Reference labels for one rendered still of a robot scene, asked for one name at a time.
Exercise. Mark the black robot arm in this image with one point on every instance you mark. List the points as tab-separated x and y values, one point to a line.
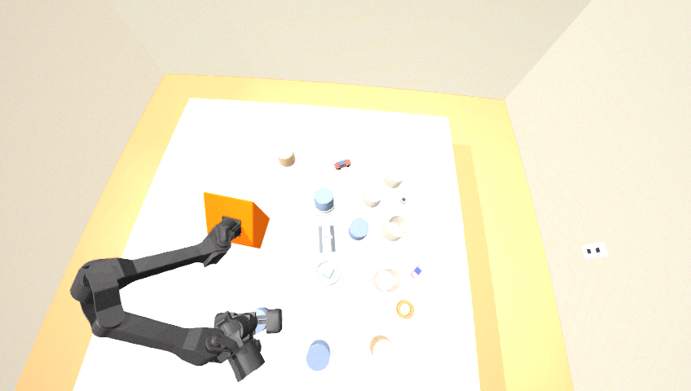
96	286

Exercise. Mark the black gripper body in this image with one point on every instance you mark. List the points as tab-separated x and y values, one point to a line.
273	320

